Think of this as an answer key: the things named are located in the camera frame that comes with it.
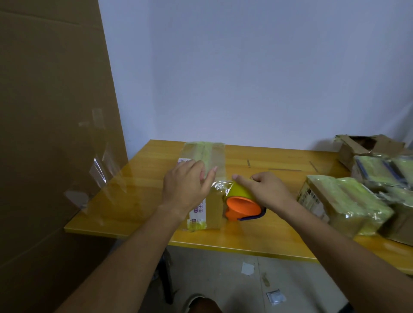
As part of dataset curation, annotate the person's right forearm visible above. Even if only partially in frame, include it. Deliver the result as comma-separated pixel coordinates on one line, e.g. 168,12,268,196
280,199,413,313

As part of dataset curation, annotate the large pink label cardboard box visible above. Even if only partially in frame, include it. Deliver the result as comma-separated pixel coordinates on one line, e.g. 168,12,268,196
176,141,227,233

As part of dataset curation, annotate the orange dispenser with yellow tape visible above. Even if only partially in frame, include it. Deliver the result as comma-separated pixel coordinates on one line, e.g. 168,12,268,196
211,180,268,222

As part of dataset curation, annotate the taped box with label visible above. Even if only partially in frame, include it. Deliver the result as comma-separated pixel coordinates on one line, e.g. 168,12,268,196
296,175,367,239

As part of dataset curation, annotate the row of cardboard boxes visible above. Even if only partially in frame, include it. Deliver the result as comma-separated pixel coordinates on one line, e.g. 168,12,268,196
334,133,413,172

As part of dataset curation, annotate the taped box with blue stripe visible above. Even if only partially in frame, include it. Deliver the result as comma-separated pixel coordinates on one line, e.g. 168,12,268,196
351,155,404,191

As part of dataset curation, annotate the person's left white slipper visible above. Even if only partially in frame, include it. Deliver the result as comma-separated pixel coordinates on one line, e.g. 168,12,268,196
182,293,207,313

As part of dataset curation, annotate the person's left leg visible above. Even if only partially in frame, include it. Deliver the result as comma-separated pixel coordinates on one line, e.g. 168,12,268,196
187,296,224,313

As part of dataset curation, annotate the person's right hand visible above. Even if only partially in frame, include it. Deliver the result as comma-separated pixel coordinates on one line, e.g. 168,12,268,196
231,171,298,220

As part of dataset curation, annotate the black metal table leg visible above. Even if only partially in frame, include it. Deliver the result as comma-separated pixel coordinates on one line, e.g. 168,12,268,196
159,247,175,306

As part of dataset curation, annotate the large brown cardboard sheet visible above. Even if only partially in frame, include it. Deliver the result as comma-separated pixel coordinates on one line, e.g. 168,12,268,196
0,0,129,313

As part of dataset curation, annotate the small box with 031 label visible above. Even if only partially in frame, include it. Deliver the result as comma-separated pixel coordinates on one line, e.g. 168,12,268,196
336,177,395,236

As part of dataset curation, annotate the silver foil packet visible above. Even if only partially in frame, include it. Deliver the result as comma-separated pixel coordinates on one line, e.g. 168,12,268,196
265,288,287,307

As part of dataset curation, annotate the person's left hand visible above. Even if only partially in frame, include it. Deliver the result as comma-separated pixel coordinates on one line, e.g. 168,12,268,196
161,159,219,220

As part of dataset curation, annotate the yellow wooden table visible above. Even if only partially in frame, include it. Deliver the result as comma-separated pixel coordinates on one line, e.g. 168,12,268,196
64,139,413,276

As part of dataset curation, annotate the person's left forearm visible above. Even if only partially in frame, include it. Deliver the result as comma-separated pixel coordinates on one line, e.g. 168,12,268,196
55,206,188,313

